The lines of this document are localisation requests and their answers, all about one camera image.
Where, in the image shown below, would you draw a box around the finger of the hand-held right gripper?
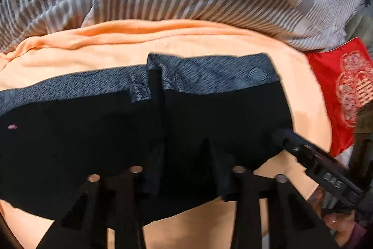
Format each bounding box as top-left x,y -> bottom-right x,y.
272,128 -> 321,171

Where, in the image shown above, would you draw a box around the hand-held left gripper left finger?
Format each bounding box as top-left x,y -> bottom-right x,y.
36,164 -> 146,249

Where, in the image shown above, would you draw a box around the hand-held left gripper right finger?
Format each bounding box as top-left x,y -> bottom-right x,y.
224,165 -> 340,249

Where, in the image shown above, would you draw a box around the black pants with blue-grey trim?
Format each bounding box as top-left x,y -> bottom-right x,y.
0,52 -> 294,223

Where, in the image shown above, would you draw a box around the person's right forearm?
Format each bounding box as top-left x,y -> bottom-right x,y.
338,221 -> 373,249

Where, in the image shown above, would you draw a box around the person's right hand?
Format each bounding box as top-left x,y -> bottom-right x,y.
312,189 -> 365,248

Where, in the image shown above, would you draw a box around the dark olive cloth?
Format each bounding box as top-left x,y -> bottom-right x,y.
348,104 -> 373,183

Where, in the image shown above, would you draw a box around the red embroidered cushion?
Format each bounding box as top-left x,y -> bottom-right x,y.
305,37 -> 373,158

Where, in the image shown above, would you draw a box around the grey green cloth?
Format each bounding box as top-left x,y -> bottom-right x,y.
345,13 -> 373,48

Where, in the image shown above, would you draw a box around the peach blanket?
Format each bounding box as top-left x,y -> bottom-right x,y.
0,19 -> 335,249

